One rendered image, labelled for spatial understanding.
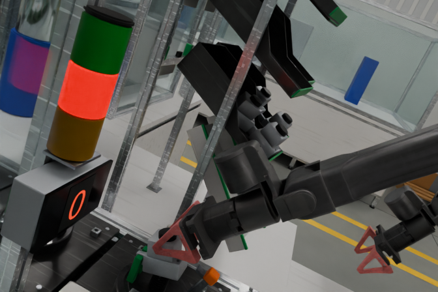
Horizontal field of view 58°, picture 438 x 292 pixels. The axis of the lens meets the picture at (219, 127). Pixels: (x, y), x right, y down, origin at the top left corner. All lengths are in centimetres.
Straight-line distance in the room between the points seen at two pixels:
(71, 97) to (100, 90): 3
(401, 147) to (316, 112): 392
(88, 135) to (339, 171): 32
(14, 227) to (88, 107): 14
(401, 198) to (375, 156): 50
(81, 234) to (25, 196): 40
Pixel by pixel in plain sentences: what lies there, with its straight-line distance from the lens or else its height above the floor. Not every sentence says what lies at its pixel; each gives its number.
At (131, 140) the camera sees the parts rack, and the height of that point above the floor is 113.
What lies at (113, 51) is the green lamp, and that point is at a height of 139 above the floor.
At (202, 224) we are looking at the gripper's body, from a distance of 61.
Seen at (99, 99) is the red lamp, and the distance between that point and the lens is 41.
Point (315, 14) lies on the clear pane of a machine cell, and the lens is 443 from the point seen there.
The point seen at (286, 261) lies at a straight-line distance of 122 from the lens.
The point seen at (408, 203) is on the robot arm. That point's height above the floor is 120.
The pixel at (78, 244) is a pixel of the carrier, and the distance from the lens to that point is 80.
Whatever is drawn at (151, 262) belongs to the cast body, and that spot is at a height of 105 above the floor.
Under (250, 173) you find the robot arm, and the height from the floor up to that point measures 126.
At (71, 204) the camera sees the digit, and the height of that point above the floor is 121.
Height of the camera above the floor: 147
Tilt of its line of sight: 17 degrees down
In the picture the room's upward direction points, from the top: 22 degrees clockwise
